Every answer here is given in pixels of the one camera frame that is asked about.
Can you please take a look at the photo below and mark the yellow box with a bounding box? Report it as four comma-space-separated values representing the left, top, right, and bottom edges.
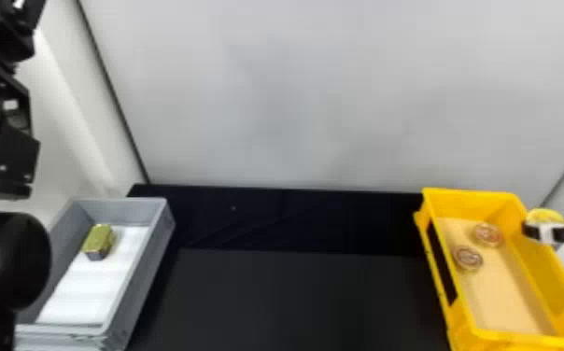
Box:
412, 187, 564, 351

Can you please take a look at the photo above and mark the grey box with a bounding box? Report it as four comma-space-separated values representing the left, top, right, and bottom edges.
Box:
14, 196, 176, 351

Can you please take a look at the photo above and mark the white foam pad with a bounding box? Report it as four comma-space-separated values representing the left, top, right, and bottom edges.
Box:
35, 223, 154, 328

